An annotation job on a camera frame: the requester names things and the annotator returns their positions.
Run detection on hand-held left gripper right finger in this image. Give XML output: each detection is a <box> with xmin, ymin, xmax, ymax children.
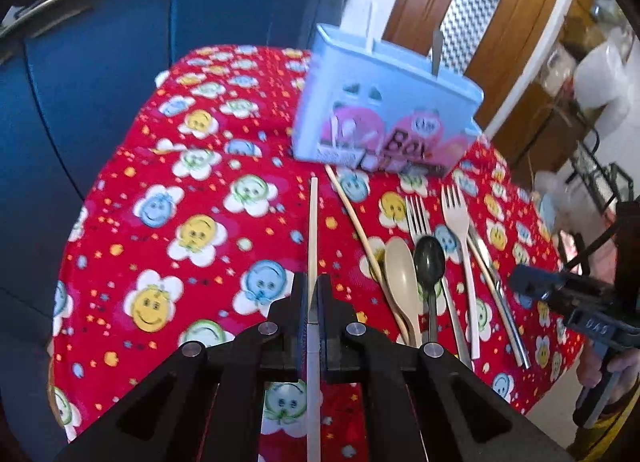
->
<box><xmin>316</xmin><ymin>274</ymin><xmax>576</xmax><ymax>462</ymax></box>

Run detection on metal knife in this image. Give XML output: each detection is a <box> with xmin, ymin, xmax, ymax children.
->
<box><xmin>467</xmin><ymin>224</ymin><xmax>532</xmax><ymax>369</ymax></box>
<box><xmin>430</xmin><ymin>29</ymin><xmax>444</xmax><ymax>77</ymax></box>

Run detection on black metal rack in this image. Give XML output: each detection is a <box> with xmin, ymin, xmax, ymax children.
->
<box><xmin>565</xmin><ymin>106</ymin><xmax>636</xmax><ymax>223</ymax></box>

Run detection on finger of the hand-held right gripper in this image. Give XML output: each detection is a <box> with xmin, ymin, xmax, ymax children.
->
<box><xmin>509</xmin><ymin>263</ymin><xmax>576</xmax><ymax>303</ymax></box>
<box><xmin>547</xmin><ymin>287</ymin><xmax>640</xmax><ymax>350</ymax></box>

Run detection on light blue utensil box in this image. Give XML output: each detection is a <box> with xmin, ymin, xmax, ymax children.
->
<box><xmin>292</xmin><ymin>24</ymin><xmax>485</xmax><ymax>177</ymax></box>

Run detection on beige chopstick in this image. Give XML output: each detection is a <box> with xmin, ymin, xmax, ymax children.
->
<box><xmin>324</xmin><ymin>164</ymin><xmax>408</xmax><ymax>345</ymax></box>

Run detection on black spoon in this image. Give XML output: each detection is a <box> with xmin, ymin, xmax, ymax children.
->
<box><xmin>413</xmin><ymin>235</ymin><xmax>447</xmax><ymax>347</ymax></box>

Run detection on blue kitchen base cabinets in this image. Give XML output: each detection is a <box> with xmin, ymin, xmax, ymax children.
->
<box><xmin>0</xmin><ymin>0</ymin><xmax>346</xmax><ymax>323</ymax></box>

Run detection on person's right hand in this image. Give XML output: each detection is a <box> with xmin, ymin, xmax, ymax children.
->
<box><xmin>577</xmin><ymin>342</ymin><xmax>640</xmax><ymax>393</ymax></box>

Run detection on white plastic fork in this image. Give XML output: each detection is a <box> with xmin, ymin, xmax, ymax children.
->
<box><xmin>440</xmin><ymin>183</ymin><xmax>482</xmax><ymax>360</ymax></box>

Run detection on wooden door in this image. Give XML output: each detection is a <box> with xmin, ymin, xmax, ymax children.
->
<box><xmin>382</xmin><ymin>0</ymin><xmax>571</xmax><ymax>140</ymax></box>

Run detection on white plastic bag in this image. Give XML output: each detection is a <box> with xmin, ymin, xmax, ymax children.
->
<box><xmin>572</xmin><ymin>24</ymin><xmax>640</xmax><ymax>137</ymax></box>

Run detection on red smiley printed tablecloth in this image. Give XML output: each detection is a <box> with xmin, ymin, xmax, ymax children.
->
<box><xmin>47</xmin><ymin>44</ymin><xmax>586</xmax><ymax>462</ymax></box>

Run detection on beige spoon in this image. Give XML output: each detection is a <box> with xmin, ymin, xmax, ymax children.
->
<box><xmin>383</xmin><ymin>236</ymin><xmax>423</xmax><ymax>349</ymax></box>

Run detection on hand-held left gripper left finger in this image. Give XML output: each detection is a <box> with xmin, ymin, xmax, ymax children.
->
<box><xmin>54</xmin><ymin>272</ymin><xmax>308</xmax><ymax>462</ymax></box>

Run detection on metal fork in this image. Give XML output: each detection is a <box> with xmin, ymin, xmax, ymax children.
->
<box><xmin>405</xmin><ymin>194</ymin><xmax>473</xmax><ymax>370</ymax></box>

